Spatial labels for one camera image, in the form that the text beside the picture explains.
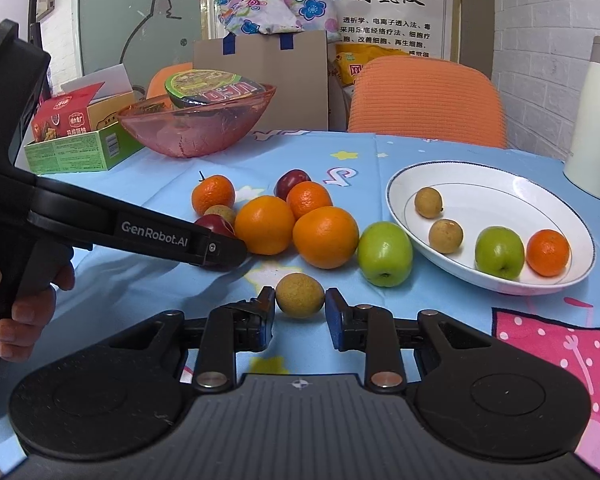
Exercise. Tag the large orange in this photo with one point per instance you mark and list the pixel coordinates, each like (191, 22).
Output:
(264, 225)
(326, 236)

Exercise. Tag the orange chair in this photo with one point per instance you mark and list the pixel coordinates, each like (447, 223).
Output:
(425, 105)
(157, 82)

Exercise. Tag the dark red plum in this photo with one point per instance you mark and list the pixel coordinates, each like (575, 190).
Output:
(290, 182)

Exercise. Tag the blue printed tablecloth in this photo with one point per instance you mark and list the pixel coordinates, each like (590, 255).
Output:
(455, 315)

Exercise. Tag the person's left hand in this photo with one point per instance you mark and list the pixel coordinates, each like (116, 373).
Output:
(30, 310)

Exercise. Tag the small orange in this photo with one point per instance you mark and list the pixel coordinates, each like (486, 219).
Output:
(308, 199)

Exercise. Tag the brown cardboard bag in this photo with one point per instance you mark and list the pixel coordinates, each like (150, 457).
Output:
(280, 85)

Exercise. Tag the wall poster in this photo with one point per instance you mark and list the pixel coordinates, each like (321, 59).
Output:
(405, 15)

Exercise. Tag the pink plastic bowl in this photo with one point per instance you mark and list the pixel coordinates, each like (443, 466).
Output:
(205, 135)

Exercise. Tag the green apple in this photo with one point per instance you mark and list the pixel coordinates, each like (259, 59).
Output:
(385, 254)
(499, 252)

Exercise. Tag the red cardboard box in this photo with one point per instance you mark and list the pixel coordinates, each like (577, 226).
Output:
(60, 120)

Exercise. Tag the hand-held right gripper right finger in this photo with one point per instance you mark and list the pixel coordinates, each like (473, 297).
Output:
(332, 321)

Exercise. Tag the small brown longan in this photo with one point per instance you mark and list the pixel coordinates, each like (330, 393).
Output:
(221, 211)

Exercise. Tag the yellow plastic bag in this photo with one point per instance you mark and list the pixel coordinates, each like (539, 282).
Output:
(350, 70)

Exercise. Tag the white plate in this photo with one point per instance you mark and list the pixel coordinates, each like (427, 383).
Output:
(480, 195)

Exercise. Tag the green cardboard box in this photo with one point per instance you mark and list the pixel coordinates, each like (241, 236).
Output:
(80, 152)

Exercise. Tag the instant noodle cup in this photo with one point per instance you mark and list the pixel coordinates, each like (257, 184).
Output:
(205, 87)

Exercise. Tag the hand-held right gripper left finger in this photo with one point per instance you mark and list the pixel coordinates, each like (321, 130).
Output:
(266, 320)

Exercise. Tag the mandarin with stem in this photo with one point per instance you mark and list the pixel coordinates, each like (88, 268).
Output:
(212, 196)

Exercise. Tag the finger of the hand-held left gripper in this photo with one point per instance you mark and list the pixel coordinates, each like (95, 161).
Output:
(225, 252)

